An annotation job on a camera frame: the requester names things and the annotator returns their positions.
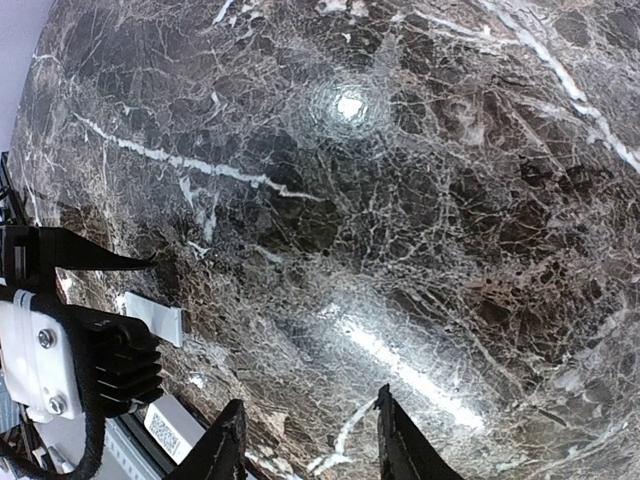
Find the white remote control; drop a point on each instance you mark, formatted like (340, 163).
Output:
(172, 426)

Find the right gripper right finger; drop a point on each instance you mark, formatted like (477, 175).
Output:
(404, 452)

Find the white battery cover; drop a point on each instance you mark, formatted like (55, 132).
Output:
(162, 321)

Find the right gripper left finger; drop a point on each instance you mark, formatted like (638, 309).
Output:
(220, 453)

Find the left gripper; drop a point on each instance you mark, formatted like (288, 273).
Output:
(30, 255)

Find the black curved table rail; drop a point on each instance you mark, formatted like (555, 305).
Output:
(152, 453)

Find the grey slotted cable duct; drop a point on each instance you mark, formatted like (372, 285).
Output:
(129, 453)

